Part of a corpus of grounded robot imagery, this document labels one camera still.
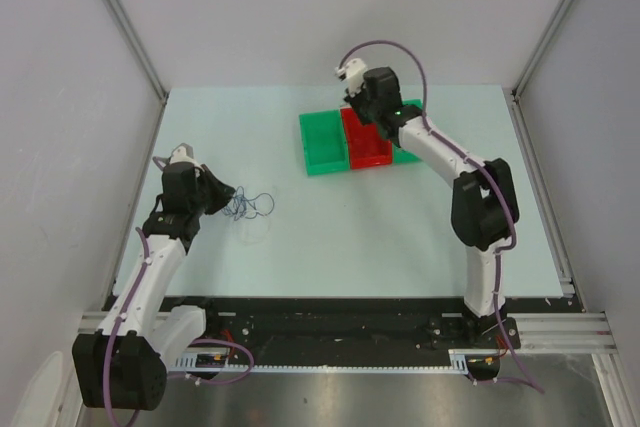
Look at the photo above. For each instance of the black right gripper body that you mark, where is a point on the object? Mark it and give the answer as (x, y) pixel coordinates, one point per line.
(366, 112)

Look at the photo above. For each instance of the green plastic bin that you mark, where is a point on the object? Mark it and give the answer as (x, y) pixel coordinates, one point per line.
(324, 143)
(401, 156)

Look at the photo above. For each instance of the right aluminium frame post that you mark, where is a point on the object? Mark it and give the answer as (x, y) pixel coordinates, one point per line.
(542, 46)

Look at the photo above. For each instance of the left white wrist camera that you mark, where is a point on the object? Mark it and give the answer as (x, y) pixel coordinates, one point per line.
(183, 156)

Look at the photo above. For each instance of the red plastic bin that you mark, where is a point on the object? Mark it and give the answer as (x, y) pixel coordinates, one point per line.
(366, 148)

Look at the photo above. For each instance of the slotted grey cable duct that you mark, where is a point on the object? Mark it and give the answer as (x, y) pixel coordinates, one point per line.
(201, 363)

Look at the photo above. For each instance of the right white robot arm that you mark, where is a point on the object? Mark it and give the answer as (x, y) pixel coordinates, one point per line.
(484, 208)

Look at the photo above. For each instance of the aluminium frame post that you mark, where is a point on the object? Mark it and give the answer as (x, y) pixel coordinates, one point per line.
(130, 36)
(542, 46)

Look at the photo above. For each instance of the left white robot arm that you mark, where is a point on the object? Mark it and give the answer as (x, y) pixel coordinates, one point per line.
(124, 363)

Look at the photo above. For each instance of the right aluminium base profile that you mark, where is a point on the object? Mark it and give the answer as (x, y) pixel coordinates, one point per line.
(566, 333)

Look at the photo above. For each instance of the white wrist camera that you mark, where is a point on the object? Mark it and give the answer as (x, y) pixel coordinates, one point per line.
(352, 73)
(183, 156)

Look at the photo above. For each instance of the right green plastic bin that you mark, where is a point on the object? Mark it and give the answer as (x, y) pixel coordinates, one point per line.
(401, 156)

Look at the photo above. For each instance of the left aluminium frame post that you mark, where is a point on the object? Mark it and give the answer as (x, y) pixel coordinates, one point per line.
(130, 36)

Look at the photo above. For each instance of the left green plastic bin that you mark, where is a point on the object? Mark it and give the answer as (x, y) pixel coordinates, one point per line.
(324, 143)

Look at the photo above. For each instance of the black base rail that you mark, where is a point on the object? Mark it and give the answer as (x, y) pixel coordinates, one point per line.
(344, 332)

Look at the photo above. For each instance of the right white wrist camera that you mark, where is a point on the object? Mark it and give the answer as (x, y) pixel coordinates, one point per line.
(352, 73)

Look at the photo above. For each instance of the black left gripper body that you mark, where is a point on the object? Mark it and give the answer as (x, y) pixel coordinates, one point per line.
(210, 197)

